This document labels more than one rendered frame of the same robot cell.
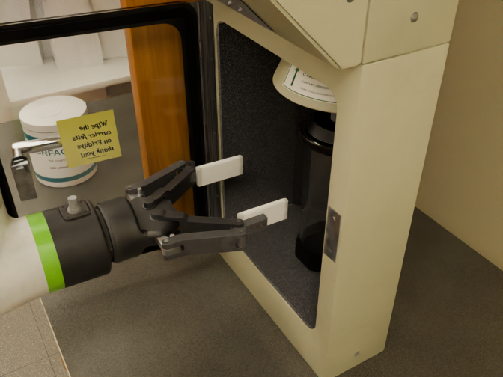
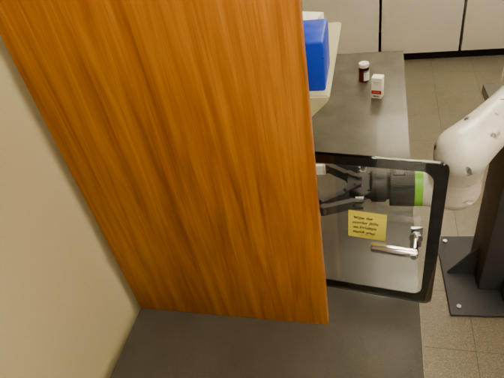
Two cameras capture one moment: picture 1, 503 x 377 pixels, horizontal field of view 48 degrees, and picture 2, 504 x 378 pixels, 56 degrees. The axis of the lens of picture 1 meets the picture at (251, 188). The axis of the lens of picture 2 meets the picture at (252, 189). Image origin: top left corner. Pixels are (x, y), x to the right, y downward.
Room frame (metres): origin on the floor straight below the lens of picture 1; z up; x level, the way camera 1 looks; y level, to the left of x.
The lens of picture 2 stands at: (1.27, 0.60, 1.93)
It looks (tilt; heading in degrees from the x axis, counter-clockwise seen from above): 40 degrees down; 230
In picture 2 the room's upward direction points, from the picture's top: 12 degrees counter-clockwise
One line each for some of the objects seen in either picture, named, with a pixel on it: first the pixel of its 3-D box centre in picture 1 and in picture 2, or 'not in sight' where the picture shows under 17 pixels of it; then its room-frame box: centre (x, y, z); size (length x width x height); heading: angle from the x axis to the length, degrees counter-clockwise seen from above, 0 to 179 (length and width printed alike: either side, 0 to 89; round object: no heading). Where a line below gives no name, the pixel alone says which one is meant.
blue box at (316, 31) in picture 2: not in sight; (298, 55); (0.66, 0.08, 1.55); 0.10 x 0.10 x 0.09; 31
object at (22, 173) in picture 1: (24, 180); not in sight; (0.62, 0.31, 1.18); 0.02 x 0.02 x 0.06; 23
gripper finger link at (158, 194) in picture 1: (171, 193); not in sight; (0.59, 0.11, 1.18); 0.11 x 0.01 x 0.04; 155
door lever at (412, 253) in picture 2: not in sight; (396, 244); (0.67, 0.29, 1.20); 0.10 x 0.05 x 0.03; 113
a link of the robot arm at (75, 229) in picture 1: (78, 238); not in sight; (0.49, 0.20, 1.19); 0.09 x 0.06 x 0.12; 29
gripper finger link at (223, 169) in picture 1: (219, 170); not in sight; (0.65, 0.04, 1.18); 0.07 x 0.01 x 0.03; 119
